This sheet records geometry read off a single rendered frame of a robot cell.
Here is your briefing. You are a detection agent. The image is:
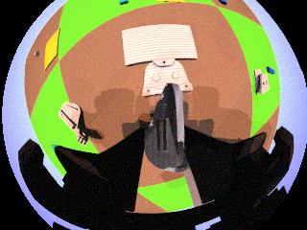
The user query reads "cyan rectangular bar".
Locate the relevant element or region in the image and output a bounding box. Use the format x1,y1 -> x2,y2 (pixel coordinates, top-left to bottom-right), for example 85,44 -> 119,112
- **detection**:
119,0 -> 128,5

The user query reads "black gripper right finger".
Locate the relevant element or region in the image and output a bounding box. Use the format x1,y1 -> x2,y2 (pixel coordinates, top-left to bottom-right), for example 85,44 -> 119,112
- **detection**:
184,126 -> 266,204

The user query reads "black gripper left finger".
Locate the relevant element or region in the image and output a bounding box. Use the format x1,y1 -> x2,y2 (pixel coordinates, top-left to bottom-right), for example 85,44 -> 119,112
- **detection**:
54,127 -> 145,212

